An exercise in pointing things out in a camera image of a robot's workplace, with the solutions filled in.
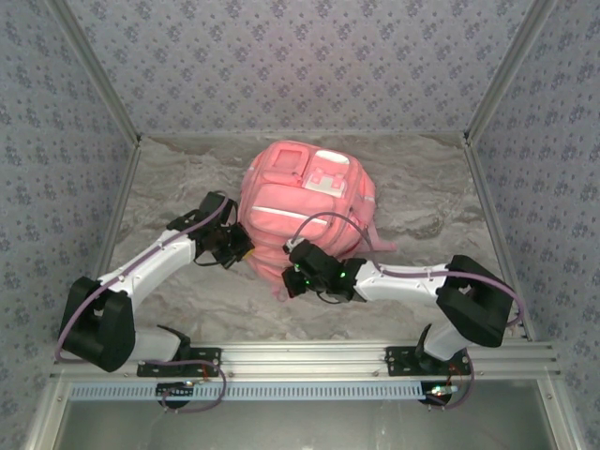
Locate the pink student backpack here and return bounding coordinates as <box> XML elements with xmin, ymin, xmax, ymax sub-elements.
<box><xmin>237</xmin><ymin>140</ymin><xmax>398</xmax><ymax>302</ymax></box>

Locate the grey metal sheet panel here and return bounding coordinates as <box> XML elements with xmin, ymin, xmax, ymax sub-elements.
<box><xmin>22</xmin><ymin>378</ymin><xmax>582</xmax><ymax>450</ymax></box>

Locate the small black circuit board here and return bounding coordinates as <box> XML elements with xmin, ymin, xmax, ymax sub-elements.
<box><xmin>420</xmin><ymin>382</ymin><xmax>459</xmax><ymax>410</ymax></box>
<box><xmin>156</xmin><ymin>382</ymin><xmax>196</xmax><ymax>410</ymax></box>

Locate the aluminium mounting rail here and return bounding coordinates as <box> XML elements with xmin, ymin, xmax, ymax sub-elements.
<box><xmin>50</xmin><ymin>340</ymin><xmax>563</xmax><ymax>381</ymax></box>

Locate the aluminium side rail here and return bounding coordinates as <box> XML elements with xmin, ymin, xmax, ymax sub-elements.
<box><xmin>69</xmin><ymin>139</ymin><xmax>143</xmax><ymax>346</ymax></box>
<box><xmin>461</xmin><ymin>138</ymin><xmax>536</xmax><ymax>342</ymax></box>

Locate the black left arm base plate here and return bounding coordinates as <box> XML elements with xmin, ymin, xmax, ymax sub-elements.
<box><xmin>136</xmin><ymin>345</ymin><xmax>222</xmax><ymax>379</ymax></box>

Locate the light blue slotted cable duct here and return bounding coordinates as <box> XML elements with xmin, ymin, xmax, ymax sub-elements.
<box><xmin>68</xmin><ymin>380</ymin><xmax>430</xmax><ymax>402</ymax></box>

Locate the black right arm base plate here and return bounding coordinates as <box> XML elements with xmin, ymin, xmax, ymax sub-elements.
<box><xmin>384</xmin><ymin>345</ymin><xmax>473</xmax><ymax>379</ymax></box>

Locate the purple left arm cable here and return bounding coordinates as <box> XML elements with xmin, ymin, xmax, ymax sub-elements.
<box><xmin>54</xmin><ymin>194</ymin><xmax>238</xmax><ymax>414</ymax></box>

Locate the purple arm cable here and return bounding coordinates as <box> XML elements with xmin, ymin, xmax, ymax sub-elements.
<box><xmin>288</xmin><ymin>211</ymin><xmax>524</xmax><ymax>412</ymax></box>
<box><xmin>54</xmin><ymin>194</ymin><xmax>238</xmax><ymax>414</ymax></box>

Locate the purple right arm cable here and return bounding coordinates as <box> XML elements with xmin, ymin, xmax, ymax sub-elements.
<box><xmin>288</xmin><ymin>211</ymin><xmax>524</xmax><ymax>412</ymax></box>

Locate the aluminium frame post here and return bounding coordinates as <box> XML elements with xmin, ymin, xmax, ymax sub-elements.
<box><xmin>46</xmin><ymin>0</ymin><xmax>142</xmax><ymax>147</ymax></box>
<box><xmin>462</xmin><ymin>0</ymin><xmax>560</xmax><ymax>147</ymax></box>

